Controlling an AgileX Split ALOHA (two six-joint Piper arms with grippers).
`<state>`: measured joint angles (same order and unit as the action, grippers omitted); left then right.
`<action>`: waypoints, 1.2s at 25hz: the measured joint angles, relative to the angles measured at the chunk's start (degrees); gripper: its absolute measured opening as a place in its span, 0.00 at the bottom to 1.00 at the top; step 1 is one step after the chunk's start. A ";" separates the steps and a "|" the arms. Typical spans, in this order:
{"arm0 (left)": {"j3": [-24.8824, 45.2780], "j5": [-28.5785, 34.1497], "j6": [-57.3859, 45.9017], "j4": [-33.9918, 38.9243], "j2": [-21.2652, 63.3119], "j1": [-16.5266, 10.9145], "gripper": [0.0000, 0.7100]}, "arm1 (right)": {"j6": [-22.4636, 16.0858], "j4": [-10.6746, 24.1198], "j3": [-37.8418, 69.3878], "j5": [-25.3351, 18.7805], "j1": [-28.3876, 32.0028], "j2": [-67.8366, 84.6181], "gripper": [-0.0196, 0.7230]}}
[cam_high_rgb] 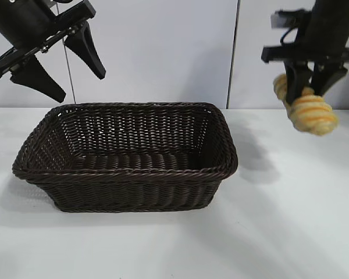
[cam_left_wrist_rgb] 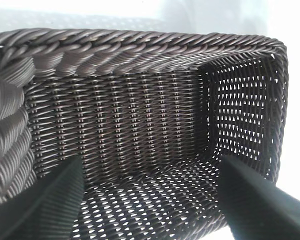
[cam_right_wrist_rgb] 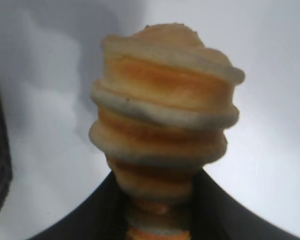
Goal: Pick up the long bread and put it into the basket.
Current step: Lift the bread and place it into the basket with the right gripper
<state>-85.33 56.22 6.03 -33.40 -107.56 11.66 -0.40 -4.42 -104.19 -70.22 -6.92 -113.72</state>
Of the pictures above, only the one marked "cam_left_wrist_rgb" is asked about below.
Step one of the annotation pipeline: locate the dark brown wicker basket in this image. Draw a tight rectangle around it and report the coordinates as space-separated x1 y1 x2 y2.
0 27 290 240

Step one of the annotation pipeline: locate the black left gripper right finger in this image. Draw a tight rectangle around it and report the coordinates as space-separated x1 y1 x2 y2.
216 154 300 240

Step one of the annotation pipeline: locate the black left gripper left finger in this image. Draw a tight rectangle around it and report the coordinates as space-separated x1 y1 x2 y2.
0 158 86 240

